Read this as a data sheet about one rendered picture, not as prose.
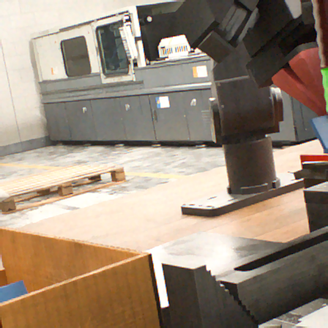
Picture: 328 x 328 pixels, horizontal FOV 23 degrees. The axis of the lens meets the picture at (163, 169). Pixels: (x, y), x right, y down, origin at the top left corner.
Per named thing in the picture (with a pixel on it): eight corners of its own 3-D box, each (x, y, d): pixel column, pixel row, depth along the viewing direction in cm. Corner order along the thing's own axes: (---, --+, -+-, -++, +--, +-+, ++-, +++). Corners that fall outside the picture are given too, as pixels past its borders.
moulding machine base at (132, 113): (48, 146, 1208) (36, 82, 1194) (107, 133, 1261) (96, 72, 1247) (296, 150, 744) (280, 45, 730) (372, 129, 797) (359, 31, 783)
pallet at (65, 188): (75, 178, 814) (72, 164, 812) (127, 181, 731) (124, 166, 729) (-37, 207, 748) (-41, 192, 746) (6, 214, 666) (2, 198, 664)
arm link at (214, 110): (280, 87, 99) (271, 85, 104) (210, 99, 98) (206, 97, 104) (288, 137, 100) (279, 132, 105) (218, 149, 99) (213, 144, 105)
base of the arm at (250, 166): (319, 121, 106) (281, 122, 112) (203, 152, 95) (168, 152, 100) (327, 179, 107) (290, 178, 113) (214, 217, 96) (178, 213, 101)
